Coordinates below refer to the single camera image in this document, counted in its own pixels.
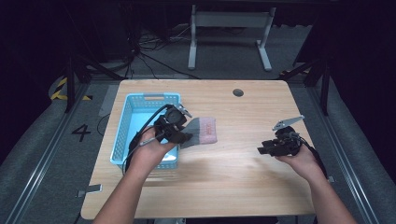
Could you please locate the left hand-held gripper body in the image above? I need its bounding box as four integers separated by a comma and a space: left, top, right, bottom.
153, 104, 193, 144

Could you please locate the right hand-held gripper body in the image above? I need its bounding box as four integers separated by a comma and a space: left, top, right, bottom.
271, 115, 305, 157

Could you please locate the grey pink glove red label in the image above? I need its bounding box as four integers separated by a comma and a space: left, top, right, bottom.
178, 116, 219, 150

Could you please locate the light blue plastic basket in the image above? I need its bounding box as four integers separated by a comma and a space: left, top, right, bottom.
109, 91, 182, 171

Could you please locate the person's right hand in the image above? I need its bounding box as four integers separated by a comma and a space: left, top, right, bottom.
275, 144, 325, 184

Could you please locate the person's left hand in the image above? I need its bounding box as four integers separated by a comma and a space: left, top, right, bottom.
125, 125, 177, 179

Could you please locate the grey floor tape patch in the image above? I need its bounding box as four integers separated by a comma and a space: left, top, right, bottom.
98, 84, 120, 119

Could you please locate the black metal stand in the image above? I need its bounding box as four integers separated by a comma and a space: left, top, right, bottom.
277, 56, 332, 117
64, 50, 126, 114

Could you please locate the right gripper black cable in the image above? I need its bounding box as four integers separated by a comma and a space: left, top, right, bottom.
290, 132, 329, 179

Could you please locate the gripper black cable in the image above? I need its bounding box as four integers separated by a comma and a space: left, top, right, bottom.
121, 104, 174, 175
290, 132, 329, 179

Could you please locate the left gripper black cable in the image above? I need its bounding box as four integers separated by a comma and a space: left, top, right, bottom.
121, 104, 174, 175

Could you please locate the thin black floor cable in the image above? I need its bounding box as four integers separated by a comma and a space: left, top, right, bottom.
95, 113, 112, 137

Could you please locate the bundle of black floor cables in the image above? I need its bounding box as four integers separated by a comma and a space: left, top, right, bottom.
122, 22, 201, 80

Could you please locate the white metal desk frame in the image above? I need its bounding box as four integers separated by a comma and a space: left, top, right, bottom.
187, 4, 277, 72

